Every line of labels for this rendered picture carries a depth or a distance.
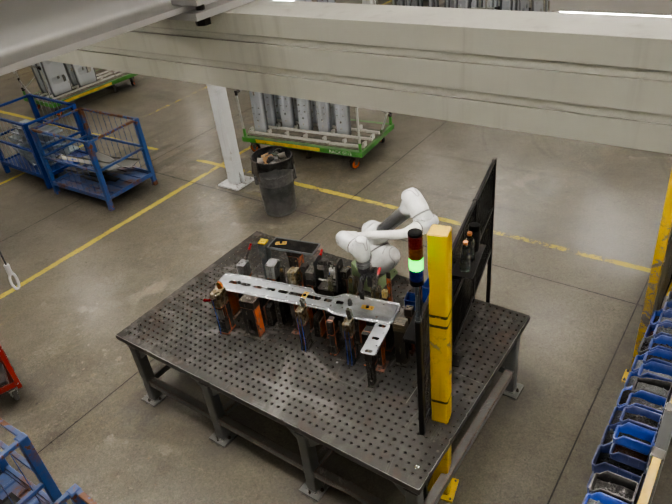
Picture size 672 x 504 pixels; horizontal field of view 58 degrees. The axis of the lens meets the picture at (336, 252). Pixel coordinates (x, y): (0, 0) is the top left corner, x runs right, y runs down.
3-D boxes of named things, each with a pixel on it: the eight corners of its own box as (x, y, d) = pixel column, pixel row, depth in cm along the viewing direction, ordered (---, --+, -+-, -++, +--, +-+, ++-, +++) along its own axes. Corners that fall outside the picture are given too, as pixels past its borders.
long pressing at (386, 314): (210, 290, 441) (209, 288, 440) (226, 272, 458) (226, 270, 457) (390, 326, 388) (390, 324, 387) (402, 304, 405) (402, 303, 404)
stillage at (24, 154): (5, 172, 912) (-23, 112, 859) (52, 151, 963) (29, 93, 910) (49, 189, 848) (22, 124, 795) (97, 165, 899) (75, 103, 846)
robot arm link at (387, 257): (376, 277, 461) (393, 266, 444) (365, 255, 464) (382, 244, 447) (391, 271, 471) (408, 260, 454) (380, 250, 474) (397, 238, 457)
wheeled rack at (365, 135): (244, 154, 875) (218, 28, 777) (282, 127, 945) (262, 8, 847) (363, 173, 788) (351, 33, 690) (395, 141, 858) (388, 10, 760)
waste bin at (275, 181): (250, 215, 727) (238, 160, 687) (279, 195, 762) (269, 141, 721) (282, 224, 701) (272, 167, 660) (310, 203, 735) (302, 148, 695)
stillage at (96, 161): (55, 194, 833) (28, 128, 780) (101, 169, 885) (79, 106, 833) (111, 211, 772) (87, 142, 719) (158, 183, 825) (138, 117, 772)
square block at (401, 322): (395, 365, 399) (392, 323, 379) (399, 357, 405) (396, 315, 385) (406, 368, 396) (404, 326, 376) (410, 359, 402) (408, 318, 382)
